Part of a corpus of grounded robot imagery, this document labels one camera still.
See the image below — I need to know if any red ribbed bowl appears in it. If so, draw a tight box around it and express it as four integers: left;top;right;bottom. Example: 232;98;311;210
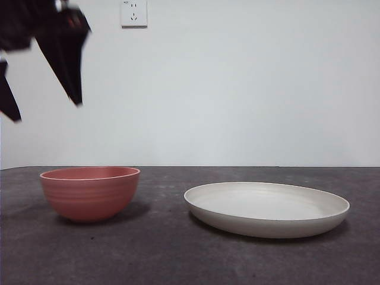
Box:
39;166;141;223

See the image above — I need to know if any white round plate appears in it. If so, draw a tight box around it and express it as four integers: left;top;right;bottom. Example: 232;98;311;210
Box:
183;181;350;239

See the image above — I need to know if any white wall socket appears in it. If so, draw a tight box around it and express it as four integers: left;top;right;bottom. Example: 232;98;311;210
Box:
121;0;148;30

